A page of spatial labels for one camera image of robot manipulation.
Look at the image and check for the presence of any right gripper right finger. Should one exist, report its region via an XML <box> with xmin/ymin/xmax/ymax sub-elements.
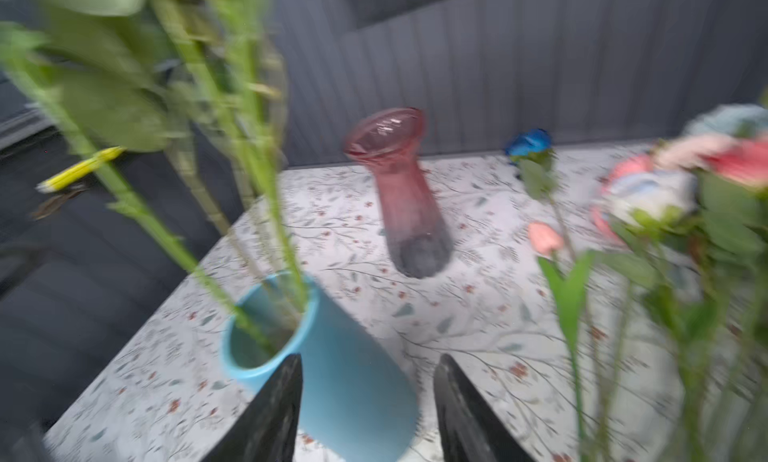
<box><xmin>433</xmin><ymin>354</ymin><xmax>533</xmax><ymax>462</ymax></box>

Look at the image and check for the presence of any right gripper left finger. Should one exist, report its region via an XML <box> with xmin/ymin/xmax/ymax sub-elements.
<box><xmin>203</xmin><ymin>354</ymin><xmax>303</xmax><ymax>462</ymax></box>

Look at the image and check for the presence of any teal ceramic vase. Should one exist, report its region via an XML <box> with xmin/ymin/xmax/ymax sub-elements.
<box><xmin>220</xmin><ymin>273</ymin><xmax>419</xmax><ymax>461</ymax></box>

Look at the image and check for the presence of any pink glass vase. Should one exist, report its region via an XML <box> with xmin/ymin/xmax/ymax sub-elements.
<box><xmin>343</xmin><ymin>108</ymin><xmax>453</xmax><ymax>279</ymax></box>

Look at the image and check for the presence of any cream white rose stem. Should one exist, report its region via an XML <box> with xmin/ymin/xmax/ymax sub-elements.
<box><xmin>1</xmin><ymin>23</ymin><xmax>276</xmax><ymax>354</ymax></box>

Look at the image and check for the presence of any pink tulip stem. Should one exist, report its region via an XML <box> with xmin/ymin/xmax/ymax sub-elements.
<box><xmin>528</xmin><ymin>222</ymin><xmax>594</xmax><ymax>461</ymax></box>

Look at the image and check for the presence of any bunch of artificial flowers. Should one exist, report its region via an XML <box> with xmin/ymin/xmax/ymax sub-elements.
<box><xmin>503</xmin><ymin>104</ymin><xmax>768</xmax><ymax>462</ymax></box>

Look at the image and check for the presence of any floral table mat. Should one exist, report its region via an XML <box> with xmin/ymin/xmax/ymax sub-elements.
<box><xmin>44</xmin><ymin>143</ymin><xmax>768</xmax><ymax>462</ymax></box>

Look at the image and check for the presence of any yellow pen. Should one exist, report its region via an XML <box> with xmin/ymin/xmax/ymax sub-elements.
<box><xmin>36</xmin><ymin>147</ymin><xmax>126</xmax><ymax>194</ymax></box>

